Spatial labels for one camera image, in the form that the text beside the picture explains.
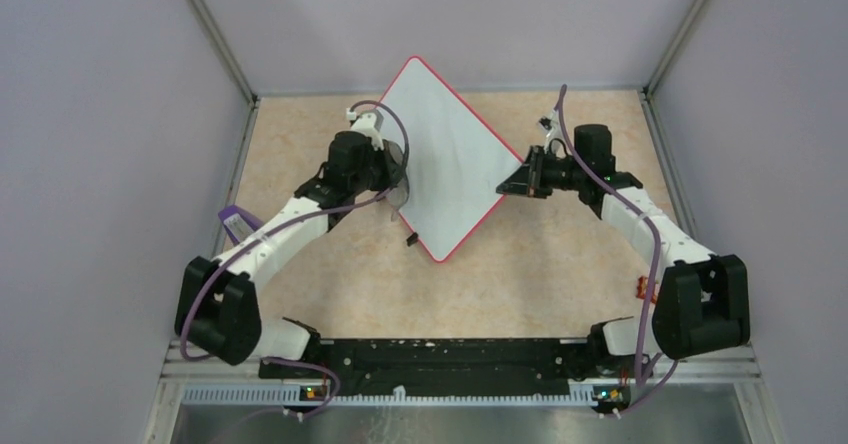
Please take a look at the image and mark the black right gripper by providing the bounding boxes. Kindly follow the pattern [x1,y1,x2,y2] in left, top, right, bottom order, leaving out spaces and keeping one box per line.
[497,146,585,200]

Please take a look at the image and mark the silver mesh eraser sponge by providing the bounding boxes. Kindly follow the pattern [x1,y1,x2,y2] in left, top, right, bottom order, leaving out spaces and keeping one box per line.
[386,141,410,222]

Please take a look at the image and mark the pink-framed whiteboard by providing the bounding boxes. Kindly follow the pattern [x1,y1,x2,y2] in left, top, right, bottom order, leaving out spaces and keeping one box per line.
[381,56,523,263]

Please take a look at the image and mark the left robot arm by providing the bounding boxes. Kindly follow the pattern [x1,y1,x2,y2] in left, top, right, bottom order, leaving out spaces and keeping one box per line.
[175,131,410,378]

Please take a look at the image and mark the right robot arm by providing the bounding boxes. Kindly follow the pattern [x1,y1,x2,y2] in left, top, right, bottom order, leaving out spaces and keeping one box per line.
[496,117,750,376]

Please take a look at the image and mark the purple box holder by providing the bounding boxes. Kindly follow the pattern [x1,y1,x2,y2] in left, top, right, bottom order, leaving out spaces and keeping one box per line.
[217,204,264,244]

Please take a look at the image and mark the red toy block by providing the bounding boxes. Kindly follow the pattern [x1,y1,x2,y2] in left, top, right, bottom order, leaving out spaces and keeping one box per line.
[635,276,659,304]

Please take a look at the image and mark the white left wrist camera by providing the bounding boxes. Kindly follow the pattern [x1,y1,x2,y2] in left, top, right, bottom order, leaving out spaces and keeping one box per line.
[346,108,384,150]

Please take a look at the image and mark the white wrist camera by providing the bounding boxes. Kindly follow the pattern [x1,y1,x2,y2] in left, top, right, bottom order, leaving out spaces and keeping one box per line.
[538,115,565,154]
[346,108,384,150]

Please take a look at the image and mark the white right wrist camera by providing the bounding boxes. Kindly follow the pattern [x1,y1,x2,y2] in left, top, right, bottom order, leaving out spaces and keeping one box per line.
[538,115,565,154]

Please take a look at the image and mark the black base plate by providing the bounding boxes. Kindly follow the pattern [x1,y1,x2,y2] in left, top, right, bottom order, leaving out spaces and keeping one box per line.
[258,338,635,397]

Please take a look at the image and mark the aluminium frame rail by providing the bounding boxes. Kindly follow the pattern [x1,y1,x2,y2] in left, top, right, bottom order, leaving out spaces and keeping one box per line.
[143,338,786,443]

